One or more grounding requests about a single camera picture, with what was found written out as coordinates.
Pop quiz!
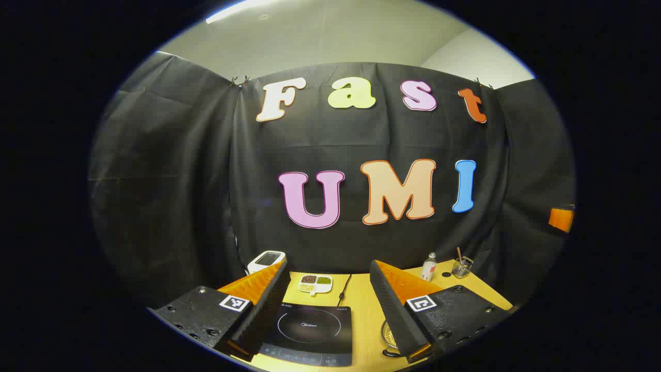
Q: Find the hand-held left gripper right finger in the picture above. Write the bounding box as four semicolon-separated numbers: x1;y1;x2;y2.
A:
369;259;514;364

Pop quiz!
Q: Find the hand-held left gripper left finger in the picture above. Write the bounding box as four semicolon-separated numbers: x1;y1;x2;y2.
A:
147;258;291;362

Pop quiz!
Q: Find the steel pot with black handle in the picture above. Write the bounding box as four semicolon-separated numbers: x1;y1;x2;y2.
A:
381;319;403;358

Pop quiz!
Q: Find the black induction cooktop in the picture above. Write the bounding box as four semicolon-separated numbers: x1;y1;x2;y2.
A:
258;302;353;367

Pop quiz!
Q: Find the white toaster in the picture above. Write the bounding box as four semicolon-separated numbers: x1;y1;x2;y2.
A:
247;251;286;275

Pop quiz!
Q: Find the white divided bean dish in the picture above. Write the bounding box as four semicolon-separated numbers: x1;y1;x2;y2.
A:
297;274;334;297

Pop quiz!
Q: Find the glass jar with stick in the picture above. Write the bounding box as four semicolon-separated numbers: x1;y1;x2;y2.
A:
451;247;474;280

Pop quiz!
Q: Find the black backdrop cloth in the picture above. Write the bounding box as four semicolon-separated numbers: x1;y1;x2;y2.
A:
88;51;576;311

